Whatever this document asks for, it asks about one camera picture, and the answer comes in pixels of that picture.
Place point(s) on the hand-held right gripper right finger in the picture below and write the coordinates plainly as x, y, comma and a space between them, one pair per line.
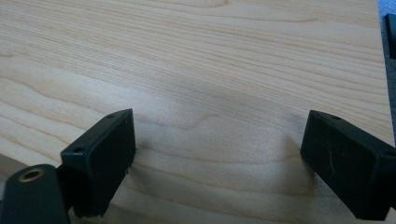
348, 168

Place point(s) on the black metal stand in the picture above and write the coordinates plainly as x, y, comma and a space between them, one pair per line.
391, 34

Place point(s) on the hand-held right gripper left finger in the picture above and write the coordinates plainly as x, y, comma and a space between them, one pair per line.
99, 161

